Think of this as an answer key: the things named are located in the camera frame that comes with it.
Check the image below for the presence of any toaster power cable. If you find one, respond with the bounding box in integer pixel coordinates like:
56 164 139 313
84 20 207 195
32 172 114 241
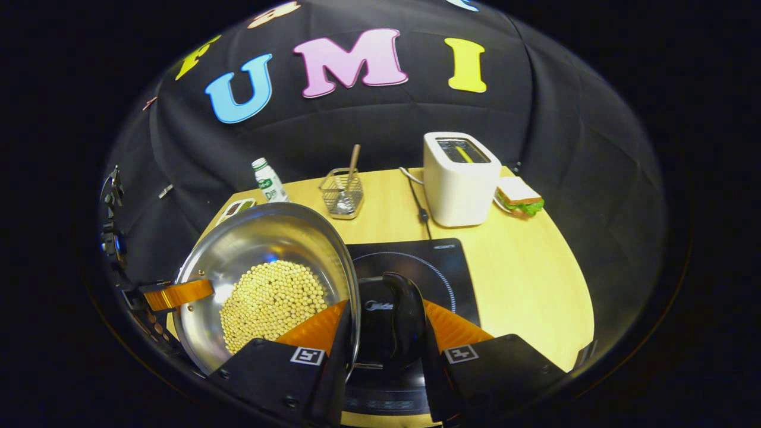
398 167 432 240

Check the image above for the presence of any wooden handled spoon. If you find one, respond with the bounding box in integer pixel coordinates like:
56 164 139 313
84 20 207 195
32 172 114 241
336 144 361 215

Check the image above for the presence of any white bottle with green label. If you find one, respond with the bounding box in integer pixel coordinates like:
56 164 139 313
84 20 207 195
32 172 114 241
251 157 290 203

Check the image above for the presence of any black induction cooktop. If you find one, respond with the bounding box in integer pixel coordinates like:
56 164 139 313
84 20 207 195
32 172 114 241
344 238 481 417

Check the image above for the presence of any white toaster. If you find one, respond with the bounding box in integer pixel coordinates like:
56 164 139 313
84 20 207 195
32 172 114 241
423 131 502 228

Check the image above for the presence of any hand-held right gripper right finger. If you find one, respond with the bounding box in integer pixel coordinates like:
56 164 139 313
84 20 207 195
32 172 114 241
419 299 567 424

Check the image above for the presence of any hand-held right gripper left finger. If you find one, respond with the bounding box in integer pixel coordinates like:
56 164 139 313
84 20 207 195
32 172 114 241
208 299 357 426

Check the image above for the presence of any steel pot with black handle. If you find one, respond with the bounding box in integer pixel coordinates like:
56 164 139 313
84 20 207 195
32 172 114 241
173 202 426 378

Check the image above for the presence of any wire mesh utensil holder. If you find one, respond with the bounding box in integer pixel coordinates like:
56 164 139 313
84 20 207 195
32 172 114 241
319 168 365 221

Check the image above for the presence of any sandwich with lettuce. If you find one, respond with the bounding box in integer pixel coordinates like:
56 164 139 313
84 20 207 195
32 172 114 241
495 176 545 216

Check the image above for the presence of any white divided dish of grains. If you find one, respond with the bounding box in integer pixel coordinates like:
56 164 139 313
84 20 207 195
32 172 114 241
215 198 257 226

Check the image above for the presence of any pile of yellow soybeans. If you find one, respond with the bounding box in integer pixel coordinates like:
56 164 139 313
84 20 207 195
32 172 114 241
219 260 329 355

